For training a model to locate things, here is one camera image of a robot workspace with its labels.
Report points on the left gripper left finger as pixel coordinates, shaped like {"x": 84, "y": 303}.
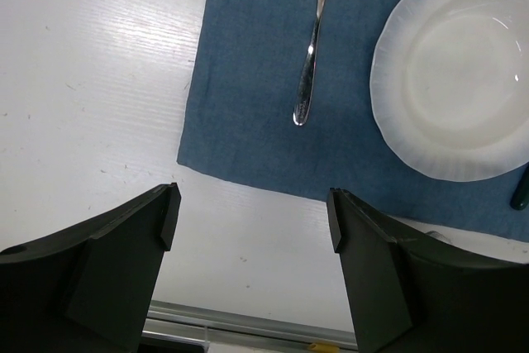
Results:
{"x": 88, "y": 288}

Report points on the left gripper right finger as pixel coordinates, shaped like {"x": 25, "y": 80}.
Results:
{"x": 409, "y": 292}

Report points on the gold spoon green handle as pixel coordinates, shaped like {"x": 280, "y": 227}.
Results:
{"x": 520, "y": 197}

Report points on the blue cloth napkin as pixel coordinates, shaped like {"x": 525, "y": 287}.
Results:
{"x": 239, "y": 116}

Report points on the silver fork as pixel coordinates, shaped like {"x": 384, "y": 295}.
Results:
{"x": 305, "y": 87}

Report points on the aluminium front rail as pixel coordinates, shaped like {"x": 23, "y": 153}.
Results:
{"x": 205, "y": 327}

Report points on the yellow rail slot insert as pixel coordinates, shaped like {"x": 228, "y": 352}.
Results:
{"x": 321, "y": 347}

